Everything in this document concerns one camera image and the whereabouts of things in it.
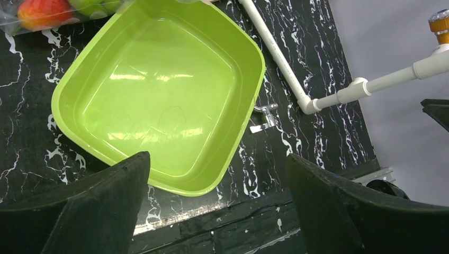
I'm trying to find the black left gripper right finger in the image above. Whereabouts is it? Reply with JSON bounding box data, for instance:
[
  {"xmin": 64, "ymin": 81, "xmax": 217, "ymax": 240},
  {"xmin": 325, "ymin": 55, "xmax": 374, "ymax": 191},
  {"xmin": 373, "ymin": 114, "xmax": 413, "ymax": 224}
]
[{"xmin": 285, "ymin": 154, "xmax": 448, "ymax": 253}]

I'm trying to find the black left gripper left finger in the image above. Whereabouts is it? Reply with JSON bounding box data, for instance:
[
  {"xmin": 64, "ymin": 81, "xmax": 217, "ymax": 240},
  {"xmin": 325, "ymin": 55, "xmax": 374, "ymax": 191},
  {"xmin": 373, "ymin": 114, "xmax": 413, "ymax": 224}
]
[{"xmin": 1, "ymin": 151, "xmax": 150, "ymax": 253}]

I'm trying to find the clear zip top bag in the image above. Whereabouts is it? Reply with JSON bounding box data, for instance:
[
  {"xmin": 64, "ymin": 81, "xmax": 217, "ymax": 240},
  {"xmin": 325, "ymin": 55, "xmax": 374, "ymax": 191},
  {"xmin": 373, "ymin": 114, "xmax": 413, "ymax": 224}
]
[{"xmin": 0, "ymin": 0, "xmax": 211, "ymax": 36}]

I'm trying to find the green fake apple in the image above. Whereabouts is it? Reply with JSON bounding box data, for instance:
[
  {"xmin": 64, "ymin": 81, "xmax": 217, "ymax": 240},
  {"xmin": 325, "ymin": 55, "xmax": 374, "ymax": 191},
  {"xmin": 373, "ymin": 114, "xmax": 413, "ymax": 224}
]
[{"xmin": 68, "ymin": 0, "xmax": 123, "ymax": 19}]

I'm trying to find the red fake apple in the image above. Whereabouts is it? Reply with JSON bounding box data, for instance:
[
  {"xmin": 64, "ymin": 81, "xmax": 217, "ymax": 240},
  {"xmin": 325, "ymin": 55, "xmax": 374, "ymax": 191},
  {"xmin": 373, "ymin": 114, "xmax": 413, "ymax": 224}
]
[{"xmin": 17, "ymin": 0, "xmax": 73, "ymax": 31}]

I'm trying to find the lime green plastic basin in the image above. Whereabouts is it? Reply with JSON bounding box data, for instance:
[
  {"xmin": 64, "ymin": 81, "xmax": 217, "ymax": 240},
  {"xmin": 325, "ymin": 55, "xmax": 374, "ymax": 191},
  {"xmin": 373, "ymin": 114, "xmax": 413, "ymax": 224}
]
[{"xmin": 51, "ymin": 1, "xmax": 266, "ymax": 197}]

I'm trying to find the orange tap valve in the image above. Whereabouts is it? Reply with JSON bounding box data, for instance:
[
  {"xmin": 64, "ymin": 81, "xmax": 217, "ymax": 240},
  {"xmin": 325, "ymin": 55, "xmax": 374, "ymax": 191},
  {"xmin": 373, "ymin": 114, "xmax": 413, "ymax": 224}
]
[{"xmin": 428, "ymin": 9, "xmax": 448, "ymax": 44}]

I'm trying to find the white PVC pipe frame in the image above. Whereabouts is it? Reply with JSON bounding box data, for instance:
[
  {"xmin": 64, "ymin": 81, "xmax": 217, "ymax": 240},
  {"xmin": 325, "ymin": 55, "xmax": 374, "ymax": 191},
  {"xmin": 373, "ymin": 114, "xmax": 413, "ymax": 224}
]
[{"xmin": 238, "ymin": 0, "xmax": 449, "ymax": 115}]

